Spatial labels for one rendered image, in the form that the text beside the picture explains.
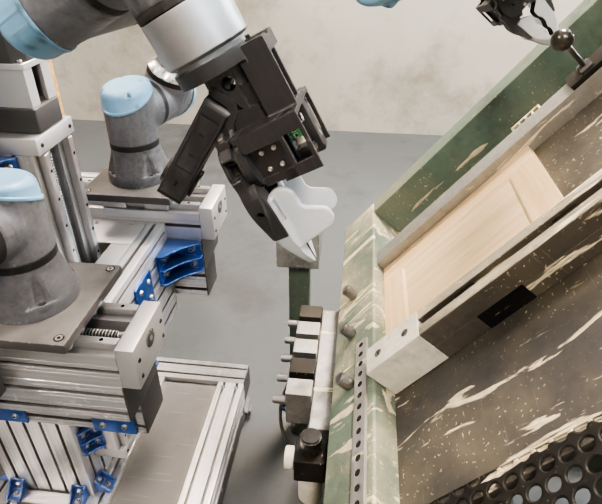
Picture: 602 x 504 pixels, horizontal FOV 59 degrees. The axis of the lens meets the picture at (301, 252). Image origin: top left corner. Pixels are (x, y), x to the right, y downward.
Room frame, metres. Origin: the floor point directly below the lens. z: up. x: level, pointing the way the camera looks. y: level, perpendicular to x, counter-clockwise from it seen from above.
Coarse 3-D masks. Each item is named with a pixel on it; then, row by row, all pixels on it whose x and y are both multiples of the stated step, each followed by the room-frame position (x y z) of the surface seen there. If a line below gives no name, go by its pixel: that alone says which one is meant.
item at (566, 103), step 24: (600, 72) 0.98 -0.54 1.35; (552, 96) 1.03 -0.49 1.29; (576, 96) 0.98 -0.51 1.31; (528, 120) 1.03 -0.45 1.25; (552, 120) 0.99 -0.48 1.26; (504, 144) 1.02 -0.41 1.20; (528, 144) 0.99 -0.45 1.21; (480, 168) 1.02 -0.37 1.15; (456, 192) 1.01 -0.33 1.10; (432, 216) 1.01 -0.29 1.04; (408, 240) 1.02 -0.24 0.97; (384, 264) 1.02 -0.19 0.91
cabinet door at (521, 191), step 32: (512, 160) 0.99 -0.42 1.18; (480, 192) 0.98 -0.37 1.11; (512, 192) 0.89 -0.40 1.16; (544, 192) 0.81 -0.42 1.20; (448, 224) 0.97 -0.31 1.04; (480, 224) 0.88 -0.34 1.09; (512, 224) 0.81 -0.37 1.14; (416, 256) 0.96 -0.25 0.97; (448, 256) 0.87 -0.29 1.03; (480, 256) 0.79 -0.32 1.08; (384, 288) 0.94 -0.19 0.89; (416, 288) 0.86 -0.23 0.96
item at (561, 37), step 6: (558, 30) 0.96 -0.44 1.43; (564, 30) 0.96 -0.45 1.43; (570, 30) 0.96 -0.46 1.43; (552, 36) 0.97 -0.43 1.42; (558, 36) 0.95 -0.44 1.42; (564, 36) 0.95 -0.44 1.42; (570, 36) 0.95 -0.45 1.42; (552, 42) 0.96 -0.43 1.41; (558, 42) 0.95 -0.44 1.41; (564, 42) 0.95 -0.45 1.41; (570, 42) 0.95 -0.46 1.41; (558, 48) 0.95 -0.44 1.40; (564, 48) 0.95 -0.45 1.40; (570, 48) 0.97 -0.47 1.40; (570, 54) 0.98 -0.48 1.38; (576, 54) 0.98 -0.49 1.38; (576, 60) 0.99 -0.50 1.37; (582, 60) 0.99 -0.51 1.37; (588, 60) 1.00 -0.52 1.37; (582, 66) 1.00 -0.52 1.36; (588, 66) 1.00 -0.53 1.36; (582, 72) 1.00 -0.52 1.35
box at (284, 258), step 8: (312, 240) 1.22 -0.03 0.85; (320, 240) 1.26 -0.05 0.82; (280, 248) 1.23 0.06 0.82; (320, 248) 1.27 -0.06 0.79; (280, 256) 1.23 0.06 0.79; (288, 256) 1.23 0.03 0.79; (296, 256) 1.23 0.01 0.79; (320, 256) 1.28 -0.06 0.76; (280, 264) 1.23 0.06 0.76; (288, 264) 1.23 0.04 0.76; (296, 264) 1.23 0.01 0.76; (304, 264) 1.22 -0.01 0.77; (312, 264) 1.22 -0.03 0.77
